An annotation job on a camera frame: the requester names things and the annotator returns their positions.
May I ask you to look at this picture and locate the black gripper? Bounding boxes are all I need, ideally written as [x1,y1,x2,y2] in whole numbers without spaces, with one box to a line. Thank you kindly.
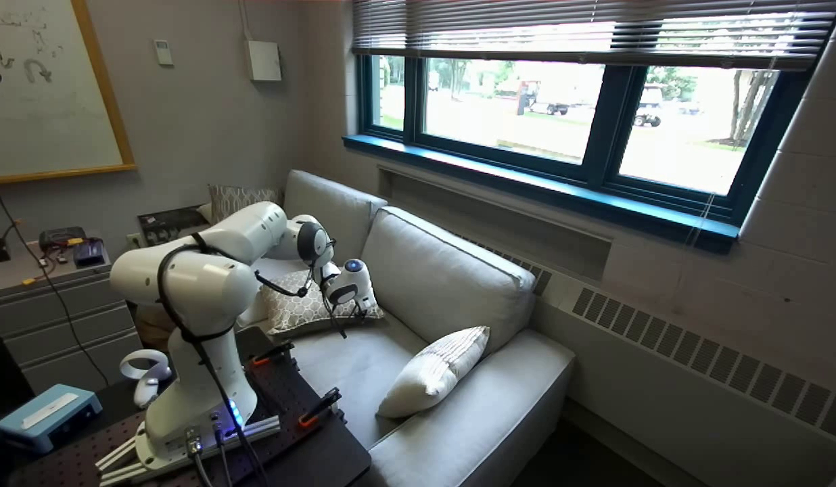
[323,277,371,339]

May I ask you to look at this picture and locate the octagon patterned square pillow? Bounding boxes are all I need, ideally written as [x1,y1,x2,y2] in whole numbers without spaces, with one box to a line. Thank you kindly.
[238,260,386,339]

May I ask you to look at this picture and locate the small cream lumbar pillow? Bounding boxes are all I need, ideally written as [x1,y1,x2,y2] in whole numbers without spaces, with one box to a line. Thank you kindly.
[373,323,493,423]

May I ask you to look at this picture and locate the grey two-seat sofa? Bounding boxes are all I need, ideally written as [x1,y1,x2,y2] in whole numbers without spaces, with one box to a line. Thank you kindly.
[167,168,576,487]

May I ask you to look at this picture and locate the diamond patterned beige pillow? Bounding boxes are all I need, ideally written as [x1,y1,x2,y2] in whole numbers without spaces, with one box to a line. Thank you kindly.
[205,185,278,221]

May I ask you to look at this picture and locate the black orange clamp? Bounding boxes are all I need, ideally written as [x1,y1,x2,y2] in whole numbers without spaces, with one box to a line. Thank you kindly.
[293,385,344,434]
[248,336,298,370]

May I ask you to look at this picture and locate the black robot table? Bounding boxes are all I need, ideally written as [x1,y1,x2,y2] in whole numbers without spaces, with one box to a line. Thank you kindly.
[5,327,373,487]

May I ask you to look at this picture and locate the white VR controller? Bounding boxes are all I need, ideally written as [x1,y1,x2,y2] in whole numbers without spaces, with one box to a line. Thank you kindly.
[117,347,175,411]

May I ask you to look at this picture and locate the dark device with purple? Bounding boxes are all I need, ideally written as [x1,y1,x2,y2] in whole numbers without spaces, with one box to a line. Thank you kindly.
[71,239,112,271]

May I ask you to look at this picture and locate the grey drawer cabinet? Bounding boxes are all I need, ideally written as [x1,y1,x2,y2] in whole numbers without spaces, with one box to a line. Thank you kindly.
[0,245,143,396]

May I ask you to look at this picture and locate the black electronic device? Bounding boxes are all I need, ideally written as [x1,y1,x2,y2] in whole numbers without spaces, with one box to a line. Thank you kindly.
[37,225,89,255]

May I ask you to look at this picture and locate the light blue box device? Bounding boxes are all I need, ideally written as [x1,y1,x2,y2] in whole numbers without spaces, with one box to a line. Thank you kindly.
[0,382,105,454]

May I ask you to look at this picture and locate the wide blue-framed window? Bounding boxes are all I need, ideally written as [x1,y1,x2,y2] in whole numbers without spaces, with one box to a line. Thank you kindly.
[342,48,812,243]

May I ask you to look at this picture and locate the baseboard heater grille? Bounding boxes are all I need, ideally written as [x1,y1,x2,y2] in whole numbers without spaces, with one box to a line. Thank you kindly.
[536,268,836,444]

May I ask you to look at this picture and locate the dark horizontal window blinds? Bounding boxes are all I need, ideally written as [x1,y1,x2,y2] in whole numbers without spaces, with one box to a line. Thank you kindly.
[348,0,836,72]

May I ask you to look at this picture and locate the wood-framed whiteboard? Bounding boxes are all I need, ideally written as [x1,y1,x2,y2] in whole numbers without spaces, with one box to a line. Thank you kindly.
[0,0,141,187]

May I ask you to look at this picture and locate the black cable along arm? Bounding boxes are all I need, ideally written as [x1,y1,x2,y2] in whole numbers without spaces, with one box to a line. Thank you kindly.
[155,231,365,487]

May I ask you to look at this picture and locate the black wire tray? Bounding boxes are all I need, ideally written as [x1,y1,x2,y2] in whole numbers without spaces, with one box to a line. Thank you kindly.
[136,204,212,248]

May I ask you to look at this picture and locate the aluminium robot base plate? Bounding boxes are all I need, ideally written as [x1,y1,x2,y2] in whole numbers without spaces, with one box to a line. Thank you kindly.
[93,411,288,487]

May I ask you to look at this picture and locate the white wall box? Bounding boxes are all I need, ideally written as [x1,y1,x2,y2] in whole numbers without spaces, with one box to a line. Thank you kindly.
[246,36,285,87]

